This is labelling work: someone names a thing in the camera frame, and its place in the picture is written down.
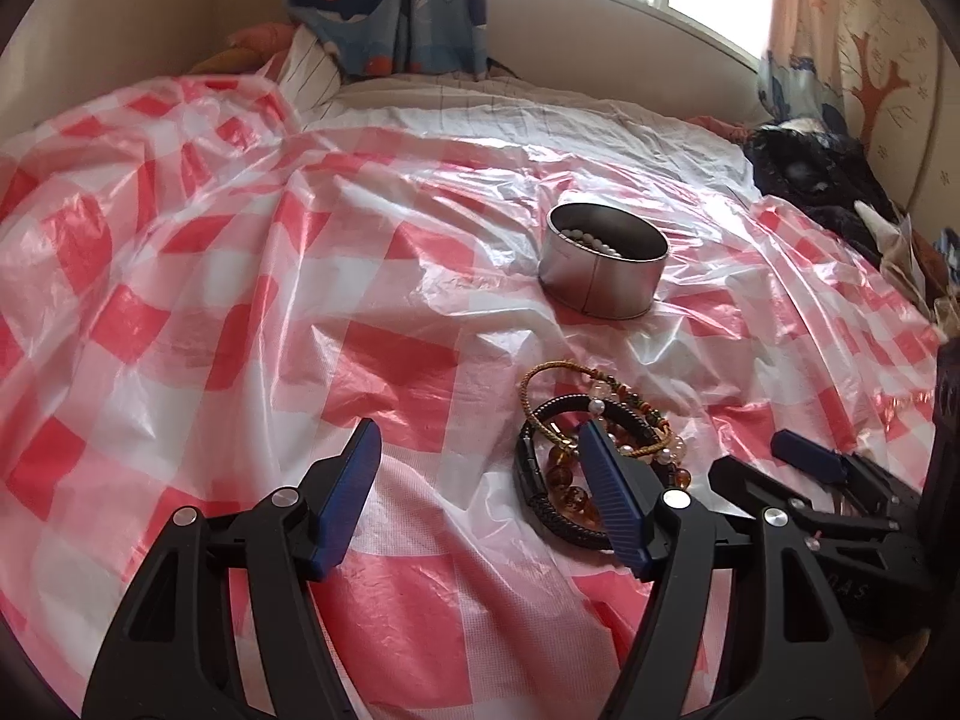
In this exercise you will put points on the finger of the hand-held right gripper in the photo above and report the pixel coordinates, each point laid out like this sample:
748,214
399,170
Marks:
750,484
810,456

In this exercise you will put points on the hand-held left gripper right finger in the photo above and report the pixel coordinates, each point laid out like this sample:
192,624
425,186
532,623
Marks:
611,495

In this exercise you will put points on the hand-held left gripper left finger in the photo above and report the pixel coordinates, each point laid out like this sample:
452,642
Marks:
349,495

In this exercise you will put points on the round silver metal tin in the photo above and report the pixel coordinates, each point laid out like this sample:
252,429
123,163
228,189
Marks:
600,281

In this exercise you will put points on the red white checked plastic sheet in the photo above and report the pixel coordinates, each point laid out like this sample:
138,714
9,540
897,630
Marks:
262,300

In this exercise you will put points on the black jacket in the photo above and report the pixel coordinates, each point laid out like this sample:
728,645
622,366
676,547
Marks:
817,180

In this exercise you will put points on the striped white bedsheet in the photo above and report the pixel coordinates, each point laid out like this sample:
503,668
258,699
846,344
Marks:
487,101

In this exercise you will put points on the peach and blue curtain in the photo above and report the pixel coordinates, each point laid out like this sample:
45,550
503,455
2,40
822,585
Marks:
799,30

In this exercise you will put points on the pink orange pillow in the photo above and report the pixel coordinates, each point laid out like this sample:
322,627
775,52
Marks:
247,41

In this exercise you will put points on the blue whale print curtain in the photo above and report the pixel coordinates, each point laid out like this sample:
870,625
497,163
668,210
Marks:
375,7

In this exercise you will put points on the tree wall sticker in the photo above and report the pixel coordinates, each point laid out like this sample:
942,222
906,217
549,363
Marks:
885,90

